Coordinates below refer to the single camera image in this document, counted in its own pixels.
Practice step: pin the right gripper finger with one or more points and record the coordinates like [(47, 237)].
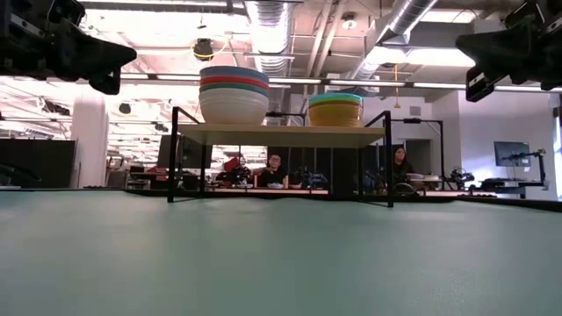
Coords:
[(500, 52), (478, 83)]

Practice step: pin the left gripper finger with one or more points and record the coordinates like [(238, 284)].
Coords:
[(96, 57), (107, 83)]

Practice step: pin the large red bowl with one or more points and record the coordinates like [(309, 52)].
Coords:
[(232, 81)]

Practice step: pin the large white bowl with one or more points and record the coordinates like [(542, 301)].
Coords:
[(232, 109)]

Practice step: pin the small light blue plastic bowl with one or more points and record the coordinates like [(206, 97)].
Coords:
[(336, 96)]

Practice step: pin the small orange plastic bowl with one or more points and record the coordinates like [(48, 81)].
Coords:
[(336, 104)]

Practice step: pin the small black background robot arm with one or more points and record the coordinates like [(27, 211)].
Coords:
[(461, 177)]

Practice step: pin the dark computer monitor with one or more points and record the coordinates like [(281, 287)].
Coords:
[(511, 153)]

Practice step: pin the yellow hanging pendant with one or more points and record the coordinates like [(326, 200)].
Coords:
[(397, 104)]

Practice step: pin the black background robot stand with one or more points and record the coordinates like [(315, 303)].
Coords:
[(542, 164)]

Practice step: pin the black room partition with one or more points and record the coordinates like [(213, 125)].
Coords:
[(39, 162)]

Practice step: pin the dark background screen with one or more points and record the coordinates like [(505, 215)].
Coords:
[(189, 151)]

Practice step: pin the seated person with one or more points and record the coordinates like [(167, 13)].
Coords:
[(401, 167), (273, 173)]

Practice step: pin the black background rig frame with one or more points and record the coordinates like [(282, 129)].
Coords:
[(441, 145)]

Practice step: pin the silver ceiling duct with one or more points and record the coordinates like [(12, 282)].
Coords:
[(408, 15), (270, 26)]

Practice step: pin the black table edge rail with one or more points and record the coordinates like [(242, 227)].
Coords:
[(505, 199)]

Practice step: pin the wooden shelf with black frame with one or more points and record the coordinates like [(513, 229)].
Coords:
[(281, 135)]

